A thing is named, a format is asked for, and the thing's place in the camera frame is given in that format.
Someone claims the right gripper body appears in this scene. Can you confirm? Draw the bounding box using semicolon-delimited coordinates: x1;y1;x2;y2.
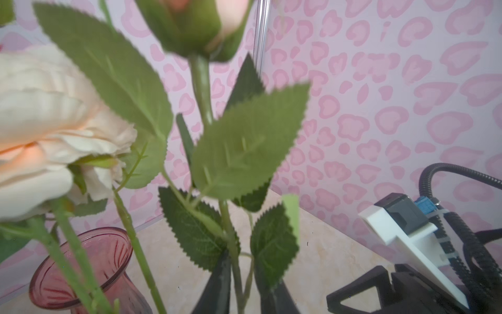
390;264;486;313

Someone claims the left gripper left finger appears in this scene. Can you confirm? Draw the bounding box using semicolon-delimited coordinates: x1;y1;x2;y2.
192;251;231;314

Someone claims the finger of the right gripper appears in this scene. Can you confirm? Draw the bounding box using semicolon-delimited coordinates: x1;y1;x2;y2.
326;266;392;314

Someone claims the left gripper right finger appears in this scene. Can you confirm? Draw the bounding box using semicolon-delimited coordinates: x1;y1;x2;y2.
254;266;300;314

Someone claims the pink rose stem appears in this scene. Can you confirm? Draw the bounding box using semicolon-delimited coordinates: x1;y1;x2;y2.
137;1;310;313

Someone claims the peach rose spray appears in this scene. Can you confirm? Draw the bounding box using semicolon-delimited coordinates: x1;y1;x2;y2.
1;1;173;313

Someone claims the red glass vase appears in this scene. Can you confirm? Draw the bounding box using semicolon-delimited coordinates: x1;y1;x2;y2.
29;227;152;313

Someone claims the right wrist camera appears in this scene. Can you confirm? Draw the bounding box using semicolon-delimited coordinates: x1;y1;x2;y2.
359;192;469;307

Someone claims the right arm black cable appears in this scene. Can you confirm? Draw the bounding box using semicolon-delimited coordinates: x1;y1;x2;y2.
418;162;502;314

